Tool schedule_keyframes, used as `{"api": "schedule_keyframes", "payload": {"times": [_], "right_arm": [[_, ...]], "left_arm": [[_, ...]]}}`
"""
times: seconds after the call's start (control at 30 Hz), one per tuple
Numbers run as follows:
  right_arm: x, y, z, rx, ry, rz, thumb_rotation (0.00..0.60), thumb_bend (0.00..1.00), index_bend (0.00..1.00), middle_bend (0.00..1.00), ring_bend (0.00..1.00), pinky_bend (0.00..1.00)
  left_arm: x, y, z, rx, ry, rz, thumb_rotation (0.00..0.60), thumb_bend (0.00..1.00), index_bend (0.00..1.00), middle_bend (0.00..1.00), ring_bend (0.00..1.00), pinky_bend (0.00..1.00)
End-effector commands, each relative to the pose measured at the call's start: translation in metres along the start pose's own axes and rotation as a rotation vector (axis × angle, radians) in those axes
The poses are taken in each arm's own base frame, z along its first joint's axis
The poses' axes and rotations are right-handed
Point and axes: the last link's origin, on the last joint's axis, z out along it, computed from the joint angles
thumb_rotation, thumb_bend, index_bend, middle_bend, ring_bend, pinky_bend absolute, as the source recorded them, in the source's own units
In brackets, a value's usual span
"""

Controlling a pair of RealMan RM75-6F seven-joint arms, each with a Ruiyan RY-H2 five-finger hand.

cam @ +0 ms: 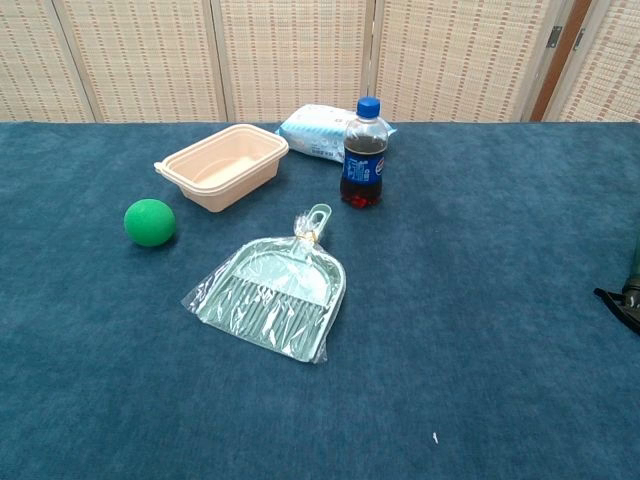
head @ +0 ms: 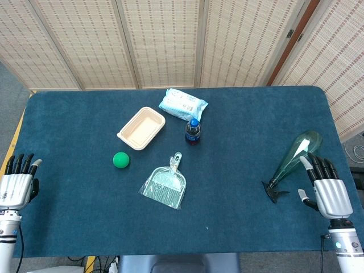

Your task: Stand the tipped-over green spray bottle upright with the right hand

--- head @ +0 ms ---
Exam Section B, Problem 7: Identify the wide bamboo folding screen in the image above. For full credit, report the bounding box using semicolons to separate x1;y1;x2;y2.
0;0;313;91

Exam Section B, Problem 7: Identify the white box on floor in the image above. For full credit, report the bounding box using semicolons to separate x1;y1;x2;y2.
30;264;86;273

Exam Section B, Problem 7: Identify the bagged mint dustpan brush set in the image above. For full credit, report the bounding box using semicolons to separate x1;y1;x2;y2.
138;152;188;211

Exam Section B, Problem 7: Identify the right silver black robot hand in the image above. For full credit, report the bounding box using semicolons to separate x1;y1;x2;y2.
297;152;354;220

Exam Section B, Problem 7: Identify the black object beside table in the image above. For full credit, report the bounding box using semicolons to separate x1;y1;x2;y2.
349;166;364;188

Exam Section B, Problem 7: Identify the black floor cables bundle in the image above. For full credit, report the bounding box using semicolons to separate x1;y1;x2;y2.
67;255;119;273

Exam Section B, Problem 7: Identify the light blue wet wipes pack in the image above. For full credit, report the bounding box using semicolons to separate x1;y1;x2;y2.
158;88;209;122

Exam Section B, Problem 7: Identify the narrow bamboo folding screen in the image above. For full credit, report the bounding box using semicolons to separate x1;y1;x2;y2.
271;0;364;142

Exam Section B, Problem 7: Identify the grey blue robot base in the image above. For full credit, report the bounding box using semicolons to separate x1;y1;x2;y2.
117;252;241;273

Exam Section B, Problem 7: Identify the brown wooden post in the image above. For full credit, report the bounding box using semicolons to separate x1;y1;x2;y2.
266;0;321;86

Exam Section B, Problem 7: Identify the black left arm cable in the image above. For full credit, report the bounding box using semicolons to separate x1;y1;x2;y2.
16;223;26;267

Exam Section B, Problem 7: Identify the beige plastic food container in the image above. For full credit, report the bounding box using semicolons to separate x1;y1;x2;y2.
117;106;167;150

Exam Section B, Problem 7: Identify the white cable on floor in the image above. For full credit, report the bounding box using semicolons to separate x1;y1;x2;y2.
344;138;364;163

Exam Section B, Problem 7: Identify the green transparent spray bottle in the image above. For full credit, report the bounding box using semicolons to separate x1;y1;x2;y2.
261;130;324;204

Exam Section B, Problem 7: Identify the blue carpet table cover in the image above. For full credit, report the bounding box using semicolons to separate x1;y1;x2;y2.
13;86;359;258

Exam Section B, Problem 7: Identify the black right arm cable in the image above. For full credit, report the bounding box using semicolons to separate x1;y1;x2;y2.
318;234;332;273

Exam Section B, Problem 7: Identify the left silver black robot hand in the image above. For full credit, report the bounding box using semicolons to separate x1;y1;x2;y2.
0;153;43;212

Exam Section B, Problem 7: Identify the green ball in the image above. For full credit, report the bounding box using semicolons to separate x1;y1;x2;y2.
113;152;131;169

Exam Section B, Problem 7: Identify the cola bottle with blue cap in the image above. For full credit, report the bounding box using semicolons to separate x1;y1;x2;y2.
184;118;201;146

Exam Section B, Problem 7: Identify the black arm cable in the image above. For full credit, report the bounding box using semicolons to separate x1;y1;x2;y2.
318;234;332;273
16;223;26;267

